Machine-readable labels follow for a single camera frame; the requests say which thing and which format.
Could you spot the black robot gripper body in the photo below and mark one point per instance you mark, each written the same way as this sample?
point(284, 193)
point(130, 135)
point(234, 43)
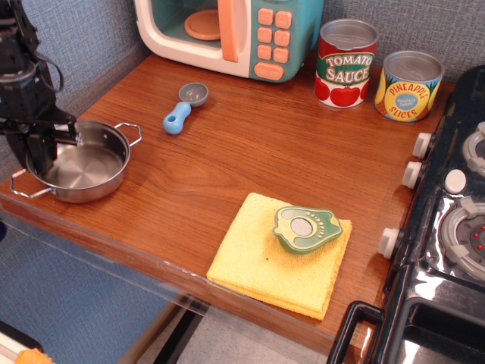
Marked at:
point(28, 106)

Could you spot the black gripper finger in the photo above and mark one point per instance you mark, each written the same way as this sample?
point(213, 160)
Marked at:
point(43, 151)

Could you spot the stainless steel pan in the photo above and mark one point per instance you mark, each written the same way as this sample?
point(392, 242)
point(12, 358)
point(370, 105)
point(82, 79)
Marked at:
point(89, 171)

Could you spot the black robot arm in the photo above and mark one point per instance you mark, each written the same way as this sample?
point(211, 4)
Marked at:
point(19, 43)

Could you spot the blue grey toy scoop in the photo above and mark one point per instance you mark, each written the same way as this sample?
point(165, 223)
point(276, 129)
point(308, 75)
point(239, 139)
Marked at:
point(192, 95)

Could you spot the orange microwave plate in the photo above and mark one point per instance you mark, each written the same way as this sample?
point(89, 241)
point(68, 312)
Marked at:
point(203, 25)

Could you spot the yellow folded cloth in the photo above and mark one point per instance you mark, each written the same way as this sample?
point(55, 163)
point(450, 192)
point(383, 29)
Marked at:
point(252, 261)

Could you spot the toy microwave teal and cream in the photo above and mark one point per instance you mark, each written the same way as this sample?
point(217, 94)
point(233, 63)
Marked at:
point(261, 40)

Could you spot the green toy pepper slice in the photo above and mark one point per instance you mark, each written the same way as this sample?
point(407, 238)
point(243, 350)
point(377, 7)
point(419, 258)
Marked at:
point(302, 230)

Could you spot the tomato sauce can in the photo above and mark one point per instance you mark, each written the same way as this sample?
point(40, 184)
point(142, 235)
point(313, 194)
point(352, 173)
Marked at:
point(346, 56)

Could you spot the white stove knob bottom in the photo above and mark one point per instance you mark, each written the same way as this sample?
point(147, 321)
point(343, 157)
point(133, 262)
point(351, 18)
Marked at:
point(388, 242)

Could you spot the white stove knob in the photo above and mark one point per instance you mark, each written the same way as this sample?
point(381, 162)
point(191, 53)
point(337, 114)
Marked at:
point(411, 174)
point(421, 145)
point(388, 242)

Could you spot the white stove knob middle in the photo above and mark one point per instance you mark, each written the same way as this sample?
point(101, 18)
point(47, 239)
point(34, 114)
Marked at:
point(411, 174)

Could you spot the pineapple slices can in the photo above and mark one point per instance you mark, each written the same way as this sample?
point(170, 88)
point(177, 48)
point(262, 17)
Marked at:
point(409, 82)

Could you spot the white stove knob top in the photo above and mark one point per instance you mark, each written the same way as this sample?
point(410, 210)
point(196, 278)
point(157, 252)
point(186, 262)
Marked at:
point(421, 145)

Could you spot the black toy stove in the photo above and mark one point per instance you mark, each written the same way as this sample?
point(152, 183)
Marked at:
point(433, 310)

